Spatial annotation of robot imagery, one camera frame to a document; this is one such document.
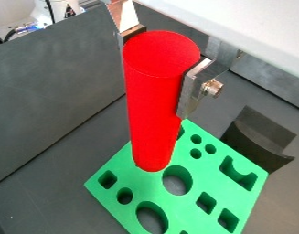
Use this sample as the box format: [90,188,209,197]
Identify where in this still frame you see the green shape sorter board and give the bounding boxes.
[85,120,268,234]

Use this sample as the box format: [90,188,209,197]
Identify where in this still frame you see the red cylinder peg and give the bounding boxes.
[122,30,201,172]

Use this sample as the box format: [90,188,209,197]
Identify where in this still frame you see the black curved block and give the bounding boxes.
[221,106,297,174]

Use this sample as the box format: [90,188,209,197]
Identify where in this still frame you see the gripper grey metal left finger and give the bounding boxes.
[108,0,148,48]

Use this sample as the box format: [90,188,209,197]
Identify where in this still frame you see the white robot base with cables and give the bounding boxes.
[0,0,100,44]

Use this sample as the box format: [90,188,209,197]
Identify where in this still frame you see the dark grey side panel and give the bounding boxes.
[0,5,125,181]

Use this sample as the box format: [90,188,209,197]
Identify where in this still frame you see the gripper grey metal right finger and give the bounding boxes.
[177,37,241,119]

